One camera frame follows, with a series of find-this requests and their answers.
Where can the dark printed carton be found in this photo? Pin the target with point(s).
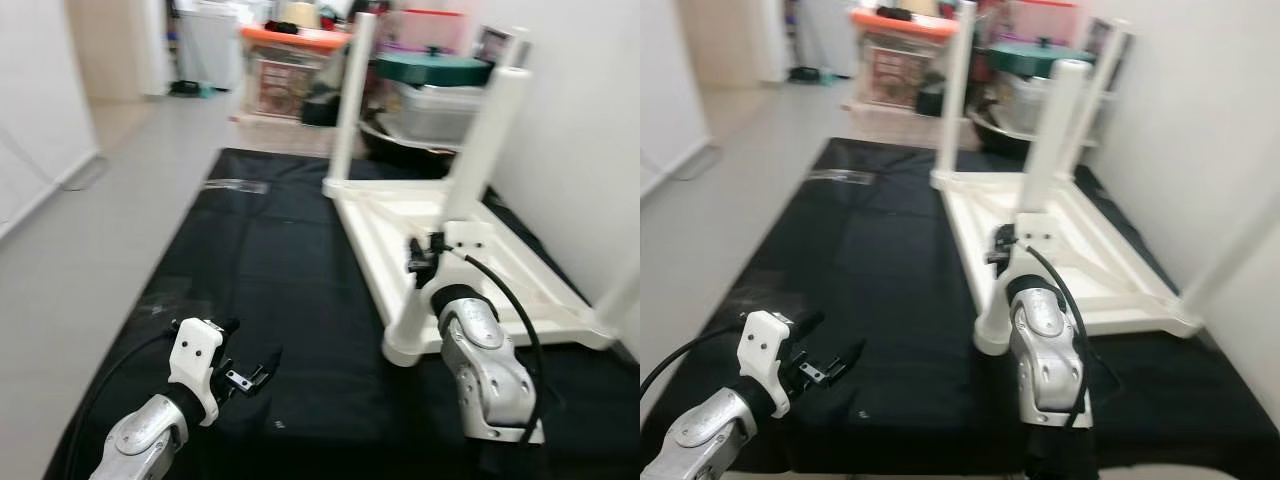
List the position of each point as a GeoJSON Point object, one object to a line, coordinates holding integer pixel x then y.
{"type": "Point", "coordinates": [493, 45]}
{"type": "Point", "coordinates": [1100, 38]}

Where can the clear plastic container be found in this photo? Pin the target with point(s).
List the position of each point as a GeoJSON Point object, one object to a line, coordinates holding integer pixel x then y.
{"type": "Point", "coordinates": [435, 112]}
{"type": "Point", "coordinates": [1025, 100]}

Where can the orange lid storage box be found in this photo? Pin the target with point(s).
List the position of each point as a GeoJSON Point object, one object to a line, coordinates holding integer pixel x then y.
{"type": "Point", "coordinates": [895, 65]}
{"type": "Point", "coordinates": [285, 75]}

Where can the white plastic table top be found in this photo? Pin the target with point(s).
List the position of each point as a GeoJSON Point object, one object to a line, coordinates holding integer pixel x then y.
{"type": "Point", "coordinates": [1110, 280]}
{"type": "Point", "coordinates": [540, 290]}

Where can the white appliance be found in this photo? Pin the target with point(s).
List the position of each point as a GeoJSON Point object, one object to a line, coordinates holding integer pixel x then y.
{"type": "Point", "coordinates": [825, 35]}
{"type": "Point", "coordinates": [210, 45]}

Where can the clear box red rim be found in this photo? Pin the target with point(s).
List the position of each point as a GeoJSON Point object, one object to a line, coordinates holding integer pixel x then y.
{"type": "Point", "coordinates": [430, 30]}
{"type": "Point", "coordinates": [1040, 20]}

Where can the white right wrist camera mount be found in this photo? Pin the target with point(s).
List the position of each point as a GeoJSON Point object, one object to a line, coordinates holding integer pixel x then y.
{"type": "Point", "coordinates": [1038, 232]}
{"type": "Point", "coordinates": [468, 240]}

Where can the clear tape strip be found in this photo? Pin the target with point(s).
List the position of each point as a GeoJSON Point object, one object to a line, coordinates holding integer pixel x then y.
{"type": "Point", "coordinates": [840, 177]}
{"type": "Point", "coordinates": [235, 186]}

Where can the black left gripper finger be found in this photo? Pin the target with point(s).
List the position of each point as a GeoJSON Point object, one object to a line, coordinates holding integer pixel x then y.
{"type": "Point", "coordinates": [228, 325]}
{"type": "Point", "coordinates": [808, 321]}
{"type": "Point", "coordinates": [848, 358]}
{"type": "Point", "coordinates": [264, 366]}

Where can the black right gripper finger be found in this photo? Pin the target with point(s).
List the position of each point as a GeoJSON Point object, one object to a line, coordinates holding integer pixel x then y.
{"type": "Point", "coordinates": [414, 262]}
{"type": "Point", "coordinates": [996, 250]}

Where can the black tablecloth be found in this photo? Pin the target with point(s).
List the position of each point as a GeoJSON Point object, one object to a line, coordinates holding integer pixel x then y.
{"type": "Point", "coordinates": [300, 300]}
{"type": "Point", "coordinates": [880, 290]}

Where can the green pot lid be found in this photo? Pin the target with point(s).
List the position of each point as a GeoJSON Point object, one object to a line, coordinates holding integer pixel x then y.
{"type": "Point", "coordinates": [1025, 55]}
{"type": "Point", "coordinates": [435, 68]}

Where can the black plastic bag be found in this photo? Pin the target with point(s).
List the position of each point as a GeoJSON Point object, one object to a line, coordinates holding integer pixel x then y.
{"type": "Point", "coordinates": [322, 100]}
{"type": "Point", "coordinates": [930, 95]}

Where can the beige cloth covered bench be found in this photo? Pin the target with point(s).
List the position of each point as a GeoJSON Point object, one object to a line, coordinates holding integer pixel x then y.
{"type": "Point", "coordinates": [885, 125]}
{"type": "Point", "coordinates": [275, 135]}

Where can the black wok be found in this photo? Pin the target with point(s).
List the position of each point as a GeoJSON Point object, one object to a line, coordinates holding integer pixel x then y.
{"type": "Point", "coordinates": [400, 150]}
{"type": "Point", "coordinates": [990, 135]}

